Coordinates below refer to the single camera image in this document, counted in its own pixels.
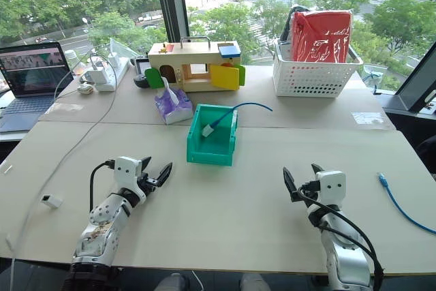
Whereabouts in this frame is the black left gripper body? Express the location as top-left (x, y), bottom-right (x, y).
top-left (137, 168), bottom-right (160, 194)

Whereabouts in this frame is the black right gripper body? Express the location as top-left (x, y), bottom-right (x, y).
top-left (297, 180), bottom-right (322, 209)

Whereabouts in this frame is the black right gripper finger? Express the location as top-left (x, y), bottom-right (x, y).
top-left (310, 163), bottom-right (325, 181)
top-left (282, 167), bottom-right (301, 203)

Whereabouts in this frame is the small white adapter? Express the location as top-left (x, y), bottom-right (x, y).
top-left (40, 194), bottom-right (64, 209)

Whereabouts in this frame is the green plastic bin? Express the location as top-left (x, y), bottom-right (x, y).
top-left (185, 103), bottom-right (239, 168)

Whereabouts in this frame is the purple tissue pack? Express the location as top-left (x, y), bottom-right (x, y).
top-left (154, 77), bottom-right (195, 125)

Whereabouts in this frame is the clear tape patch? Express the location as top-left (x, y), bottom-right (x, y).
top-left (350, 110), bottom-right (386, 125)
top-left (44, 102), bottom-right (84, 115)

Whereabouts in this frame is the green wooden door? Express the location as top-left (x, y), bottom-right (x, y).
top-left (144, 67), bottom-right (165, 89)

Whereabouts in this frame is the white perforated plastic basket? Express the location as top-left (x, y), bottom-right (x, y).
top-left (272, 42), bottom-right (364, 99)

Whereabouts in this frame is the white power strip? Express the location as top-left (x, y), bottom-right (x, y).
top-left (82, 52), bottom-right (131, 93)

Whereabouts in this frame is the black handheld controller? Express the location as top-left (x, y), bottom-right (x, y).
top-left (133, 56), bottom-right (151, 89)

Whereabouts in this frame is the white charger block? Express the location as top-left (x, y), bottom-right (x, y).
top-left (83, 65), bottom-right (108, 86)

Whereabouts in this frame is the clear packet with teal ribbon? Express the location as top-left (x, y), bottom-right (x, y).
top-left (361, 63), bottom-right (390, 95)

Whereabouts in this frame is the black rounded object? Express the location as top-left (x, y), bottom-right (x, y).
top-left (415, 135), bottom-right (436, 183)

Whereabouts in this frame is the yellow wooden door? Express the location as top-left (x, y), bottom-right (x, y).
top-left (209, 63), bottom-right (241, 91)

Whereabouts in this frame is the wooden latch box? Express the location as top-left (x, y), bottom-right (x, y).
top-left (144, 36), bottom-right (247, 93)

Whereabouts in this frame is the clear acrylic sheet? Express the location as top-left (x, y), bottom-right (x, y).
top-left (108, 37), bottom-right (132, 62)

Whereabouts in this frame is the clear plastic bottle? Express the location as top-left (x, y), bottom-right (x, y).
top-left (63, 49), bottom-right (87, 76)

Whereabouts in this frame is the dark monitor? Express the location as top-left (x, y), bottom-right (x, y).
top-left (382, 41), bottom-right (436, 115)

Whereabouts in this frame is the red plastic bag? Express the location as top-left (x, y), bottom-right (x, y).
top-left (290, 10), bottom-right (353, 65)

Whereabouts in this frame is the blue wooden lid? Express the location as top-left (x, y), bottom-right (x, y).
top-left (217, 44), bottom-right (243, 60)

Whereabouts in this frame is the open laptop computer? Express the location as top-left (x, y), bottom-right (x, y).
top-left (0, 41), bottom-right (76, 134)

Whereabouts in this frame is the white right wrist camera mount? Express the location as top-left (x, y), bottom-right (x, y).
top-left (314, 170), bottom-right (347, 211)

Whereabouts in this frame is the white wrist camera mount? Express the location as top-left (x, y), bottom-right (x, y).
top-left (113, 155), bottom-right (144, 200)
top-left (314, 170), bottom-right (347, 211)

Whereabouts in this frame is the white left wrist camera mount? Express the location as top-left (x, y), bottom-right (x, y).
top-left (113, 155), bottom-right (144, 200)

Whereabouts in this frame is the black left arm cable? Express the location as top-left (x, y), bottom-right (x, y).
top-left (89, 159), bottom-right (116, 214)

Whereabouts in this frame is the blue Ethernet cable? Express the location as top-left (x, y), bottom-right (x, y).
top-left (376, 172), bottom-right (436, 236)

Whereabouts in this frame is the blue cable with adapter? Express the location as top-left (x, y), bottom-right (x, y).
top-left (208, 101), bottom-right (274, 132)

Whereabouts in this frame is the metal box handle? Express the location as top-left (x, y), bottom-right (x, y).
top-left (180, 35), bottom-right (211, 50)

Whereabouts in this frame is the black strap behind bag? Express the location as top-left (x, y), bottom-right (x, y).
top-left (279, 5), bottom-right (309, 46)

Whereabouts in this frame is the long white cable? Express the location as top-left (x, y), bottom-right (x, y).
top-left (5, 50), bottom-right (119, 291)

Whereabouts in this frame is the black window post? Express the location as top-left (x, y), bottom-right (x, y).
top-left (151, 0), bottom-right (191, 46)

